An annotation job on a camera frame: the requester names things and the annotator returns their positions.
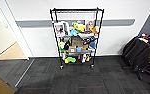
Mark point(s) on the white door frame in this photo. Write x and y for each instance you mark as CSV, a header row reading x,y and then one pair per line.
x,y
19,35

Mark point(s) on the flat box with photo print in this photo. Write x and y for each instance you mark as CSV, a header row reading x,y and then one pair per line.
x,y
87,35

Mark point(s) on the small orange bottle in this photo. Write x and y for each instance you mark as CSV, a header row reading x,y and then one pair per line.
x,y
88,58

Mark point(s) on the black draped garment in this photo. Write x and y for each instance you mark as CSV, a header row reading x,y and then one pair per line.
x,y
136,51

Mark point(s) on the plain white flat box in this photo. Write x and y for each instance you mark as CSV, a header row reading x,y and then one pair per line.
x,y
66,27

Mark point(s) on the yellow plush toy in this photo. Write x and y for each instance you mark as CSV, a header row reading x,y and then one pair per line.
x,y
79,27

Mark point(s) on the black office chair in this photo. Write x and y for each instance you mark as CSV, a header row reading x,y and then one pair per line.
x,y
139,71

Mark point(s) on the yellow-green toy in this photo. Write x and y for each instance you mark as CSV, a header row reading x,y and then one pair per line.
x,y
71,60

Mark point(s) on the blue plush toy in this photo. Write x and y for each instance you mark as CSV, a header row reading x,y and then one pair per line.
x,y
73,33

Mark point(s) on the small cardboard box white label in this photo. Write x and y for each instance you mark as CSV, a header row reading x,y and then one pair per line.
x,y
72,49

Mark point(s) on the dark blue cap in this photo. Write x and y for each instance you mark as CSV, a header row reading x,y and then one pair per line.
x,y
92,44

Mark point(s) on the black and white toy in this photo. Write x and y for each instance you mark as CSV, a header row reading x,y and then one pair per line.
x,y
63,53

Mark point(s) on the large brown cardboard box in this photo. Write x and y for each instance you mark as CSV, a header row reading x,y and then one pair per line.
x,y
77,41

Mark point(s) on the green and yellow toy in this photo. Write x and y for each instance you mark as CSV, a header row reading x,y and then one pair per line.
x,y
61,46

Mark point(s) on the black and white bottle pack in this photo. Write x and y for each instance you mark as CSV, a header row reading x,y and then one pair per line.
x,y
84,58

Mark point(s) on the light blue cup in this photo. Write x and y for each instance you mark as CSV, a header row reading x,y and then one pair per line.
x,y
79,49

